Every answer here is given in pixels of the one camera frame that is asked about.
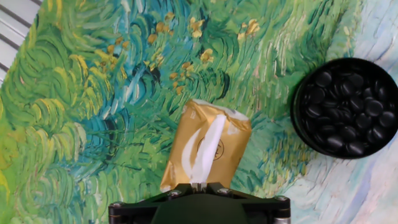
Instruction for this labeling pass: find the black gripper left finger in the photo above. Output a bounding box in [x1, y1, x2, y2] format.
[108, 183, 200, 224]

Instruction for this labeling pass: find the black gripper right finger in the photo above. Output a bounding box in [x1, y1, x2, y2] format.
[200, 182, 292, 224]

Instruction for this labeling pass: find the gold tissue pack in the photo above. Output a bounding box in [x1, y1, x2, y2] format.
[159, 98, 252, 193]

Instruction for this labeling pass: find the painted landscape tablecloth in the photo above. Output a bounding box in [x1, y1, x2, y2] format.
[0, 0, 398, 224]

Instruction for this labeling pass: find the black round container of stones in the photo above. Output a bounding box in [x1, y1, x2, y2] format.
[290, 57, 398, 160]

